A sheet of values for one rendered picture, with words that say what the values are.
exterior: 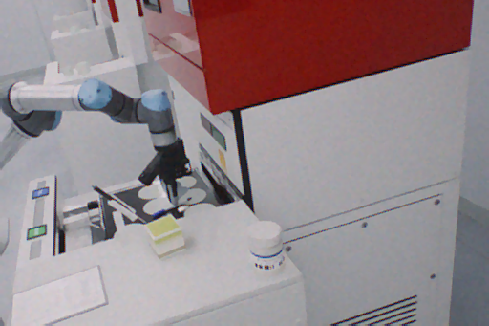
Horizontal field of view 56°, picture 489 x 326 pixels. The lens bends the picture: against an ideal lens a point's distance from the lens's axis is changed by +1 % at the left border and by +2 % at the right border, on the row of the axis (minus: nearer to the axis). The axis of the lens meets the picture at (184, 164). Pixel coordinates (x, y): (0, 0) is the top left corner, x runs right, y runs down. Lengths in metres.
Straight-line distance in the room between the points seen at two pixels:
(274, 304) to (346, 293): 0.64
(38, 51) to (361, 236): 8.25
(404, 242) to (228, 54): 0.87
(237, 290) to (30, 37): 8.51
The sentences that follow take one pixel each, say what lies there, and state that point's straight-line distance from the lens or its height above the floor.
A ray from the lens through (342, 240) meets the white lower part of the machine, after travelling 1.49.
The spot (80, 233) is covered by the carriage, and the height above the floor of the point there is 0.88.
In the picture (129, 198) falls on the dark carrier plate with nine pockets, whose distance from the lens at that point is 1.53.
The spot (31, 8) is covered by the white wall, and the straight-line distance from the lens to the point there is 9.19.
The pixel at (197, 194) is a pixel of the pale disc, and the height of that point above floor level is 0.90.
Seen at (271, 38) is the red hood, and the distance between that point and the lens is 1.16.
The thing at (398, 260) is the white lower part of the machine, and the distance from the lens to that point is 1.67.
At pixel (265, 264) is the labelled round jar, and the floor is 1.00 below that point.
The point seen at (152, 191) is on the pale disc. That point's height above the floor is 0.90.
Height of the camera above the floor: 1.61
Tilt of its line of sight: 25 degrees down
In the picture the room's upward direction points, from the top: 12 degrees counter-clockwise
